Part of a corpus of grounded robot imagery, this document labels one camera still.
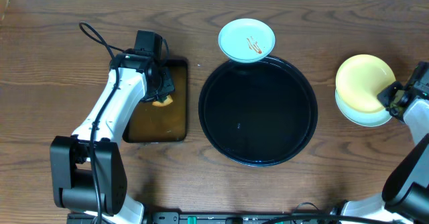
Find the orange green scrub sponge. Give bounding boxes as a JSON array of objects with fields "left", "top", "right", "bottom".
[{"left": 152, "top": 95, "right": 173, "bottom": 107}]

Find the mint green plate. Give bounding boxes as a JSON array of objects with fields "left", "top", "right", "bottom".
[{"left": 335, "top": 91, "right": 391, "bottom": 127}]

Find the yellow plate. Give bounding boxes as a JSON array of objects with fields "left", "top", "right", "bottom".
[{"left": 335, "top": 54, "right": 396, "bottom": 113}]

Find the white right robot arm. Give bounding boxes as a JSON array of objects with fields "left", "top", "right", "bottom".
[{"left": 339, "top": 80, "right": 428, "bottom": 223}]

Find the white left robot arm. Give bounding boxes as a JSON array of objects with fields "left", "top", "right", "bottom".
[{"left": 50, "top": 49, "right": 174, "bottom": 223}]

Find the rectangular black water tray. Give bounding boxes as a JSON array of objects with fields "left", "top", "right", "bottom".
[{"left": 123, "top": 59, "right": 188, "bottom": 144}]

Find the round black tray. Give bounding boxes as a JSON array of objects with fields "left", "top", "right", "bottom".
[{"left": 198, "top": 56, "right": 318, "bottom": 166}]

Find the mint plate with ketchup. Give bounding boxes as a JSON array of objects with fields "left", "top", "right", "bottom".
[{"left": 218, "top": 18, "right": 275, "bottom": 63}]

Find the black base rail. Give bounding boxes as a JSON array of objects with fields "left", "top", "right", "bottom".
[{"left": 66, "top": 212, "right": 338, "bottom": 224}]

